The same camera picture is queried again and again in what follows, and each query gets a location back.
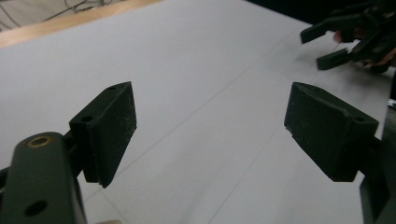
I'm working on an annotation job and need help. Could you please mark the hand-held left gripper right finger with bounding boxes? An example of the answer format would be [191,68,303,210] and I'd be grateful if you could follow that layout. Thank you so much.
[283,81,380,183]

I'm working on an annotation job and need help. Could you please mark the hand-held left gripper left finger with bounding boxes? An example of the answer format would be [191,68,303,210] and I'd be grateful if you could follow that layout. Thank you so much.
[68,81,138,189]

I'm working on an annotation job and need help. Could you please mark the dark curtain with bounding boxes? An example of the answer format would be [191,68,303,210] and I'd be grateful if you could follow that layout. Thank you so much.
[246,0,375,26]

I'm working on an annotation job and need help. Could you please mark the wooden table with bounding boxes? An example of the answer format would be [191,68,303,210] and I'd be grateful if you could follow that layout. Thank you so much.
[0,0,163,49]

